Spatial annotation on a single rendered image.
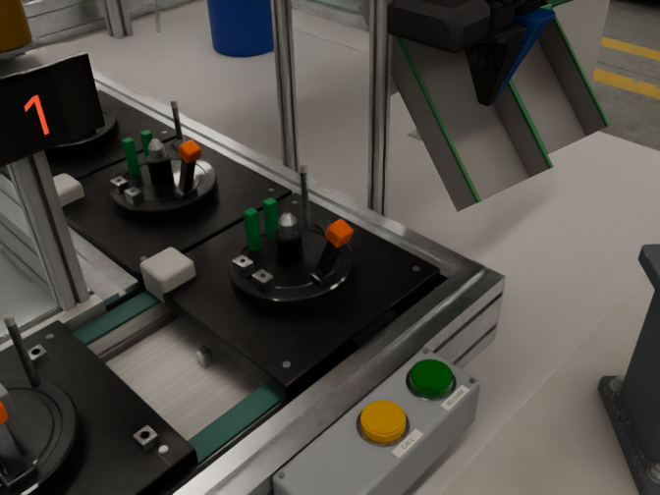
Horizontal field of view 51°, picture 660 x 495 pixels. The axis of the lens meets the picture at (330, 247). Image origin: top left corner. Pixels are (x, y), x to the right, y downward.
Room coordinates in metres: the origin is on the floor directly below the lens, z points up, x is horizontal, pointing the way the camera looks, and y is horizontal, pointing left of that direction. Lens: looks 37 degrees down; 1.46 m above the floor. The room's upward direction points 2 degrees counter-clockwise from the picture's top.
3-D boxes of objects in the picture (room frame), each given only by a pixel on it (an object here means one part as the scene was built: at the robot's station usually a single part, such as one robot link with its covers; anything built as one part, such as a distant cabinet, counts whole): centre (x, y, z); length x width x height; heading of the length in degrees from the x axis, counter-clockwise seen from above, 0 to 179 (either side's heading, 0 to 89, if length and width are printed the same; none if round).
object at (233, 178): (0.78, 0.22, 1.01); 0.24 x 0.24 x 0.13; 45
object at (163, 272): (0.61, 0.05, 1.01); 0.24 x 0.24 x 0.13; 45
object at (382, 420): (0.40, -0.04, 0.96); 0.04 x 0.04 x 0.02
